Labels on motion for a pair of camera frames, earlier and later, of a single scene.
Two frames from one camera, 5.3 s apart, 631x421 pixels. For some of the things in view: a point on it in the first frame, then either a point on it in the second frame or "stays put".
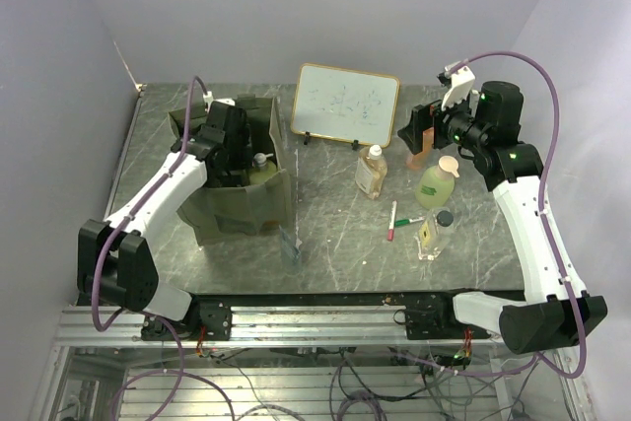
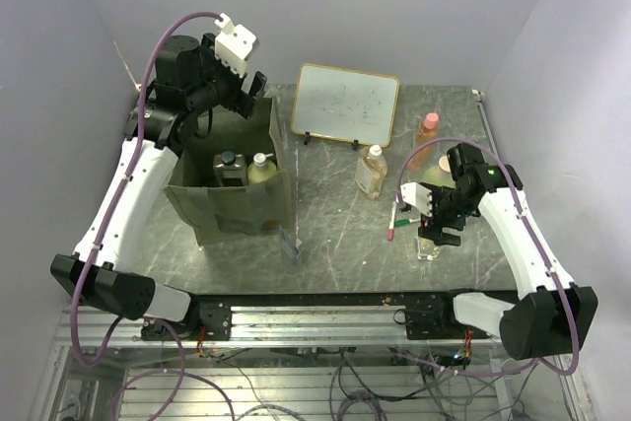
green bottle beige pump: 436,182 stays put
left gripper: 243,159 → 241,102
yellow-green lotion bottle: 262,169 stays put
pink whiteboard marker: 390,235 stays put
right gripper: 412,132 → 436,222
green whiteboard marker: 406,221 stays put
